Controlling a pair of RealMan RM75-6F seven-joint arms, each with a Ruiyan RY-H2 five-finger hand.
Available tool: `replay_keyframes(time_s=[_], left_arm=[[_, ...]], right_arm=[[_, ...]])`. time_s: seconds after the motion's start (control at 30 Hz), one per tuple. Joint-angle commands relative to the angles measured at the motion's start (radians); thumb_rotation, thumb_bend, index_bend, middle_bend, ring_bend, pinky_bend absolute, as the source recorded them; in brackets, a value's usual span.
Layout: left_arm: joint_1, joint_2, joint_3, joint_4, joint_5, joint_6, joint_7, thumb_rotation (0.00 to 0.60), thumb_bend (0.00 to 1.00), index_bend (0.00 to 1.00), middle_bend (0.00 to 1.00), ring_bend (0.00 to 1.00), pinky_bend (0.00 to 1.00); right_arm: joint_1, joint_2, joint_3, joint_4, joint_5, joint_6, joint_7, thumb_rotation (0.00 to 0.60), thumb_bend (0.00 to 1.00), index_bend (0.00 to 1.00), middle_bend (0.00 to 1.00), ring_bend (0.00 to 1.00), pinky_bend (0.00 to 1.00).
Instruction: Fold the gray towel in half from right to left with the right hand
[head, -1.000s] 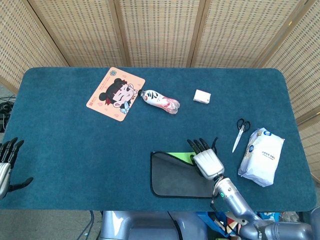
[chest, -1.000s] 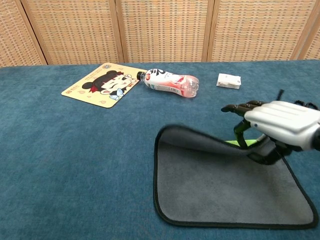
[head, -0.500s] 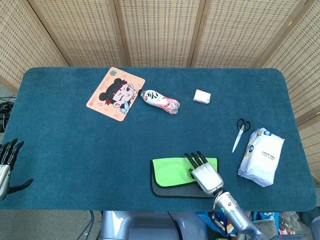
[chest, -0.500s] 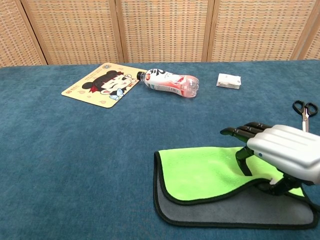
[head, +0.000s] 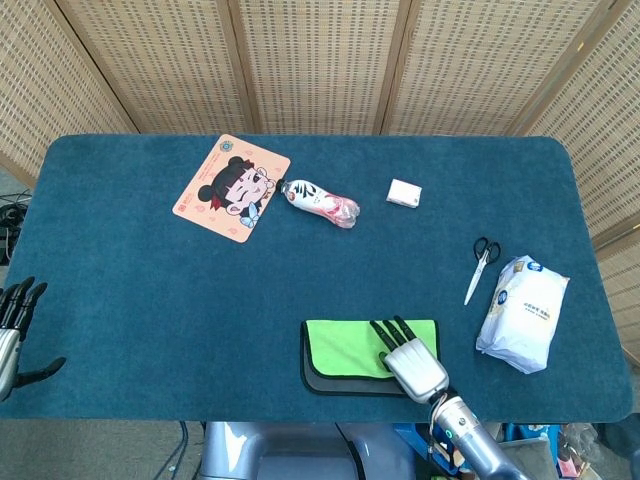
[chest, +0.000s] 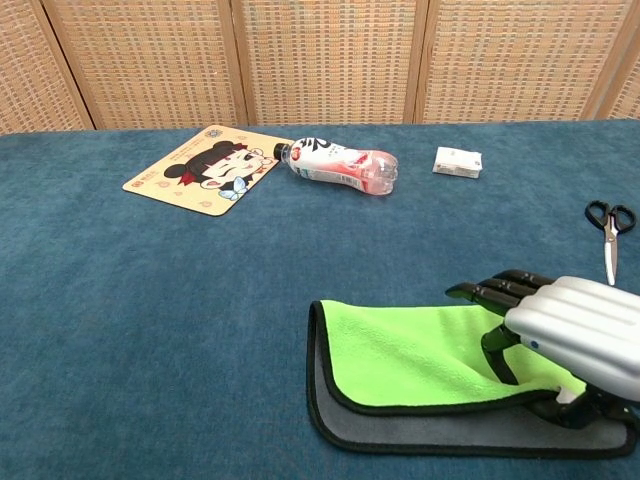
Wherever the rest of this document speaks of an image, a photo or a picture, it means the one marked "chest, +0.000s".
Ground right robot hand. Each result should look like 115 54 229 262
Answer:
444 268 640 432

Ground green and grey cloth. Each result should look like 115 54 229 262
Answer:
305 298 639 460

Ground small white box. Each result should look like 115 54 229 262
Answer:
432 146 484 181

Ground woven wood-framed screen panel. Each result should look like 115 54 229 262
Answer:
413 0 634 125
0 0 96 135
229 0 430 127
29 0 250 131
582 0 640 121

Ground clear plastic drink bottle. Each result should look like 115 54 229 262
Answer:
273 137 400 198

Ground cartoon girl mouse pad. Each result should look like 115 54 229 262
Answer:
121 124 294 218

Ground blue table cloth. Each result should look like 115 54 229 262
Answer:
0 118 640 480

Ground black handled scissors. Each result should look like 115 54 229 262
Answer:
584 200 638 287

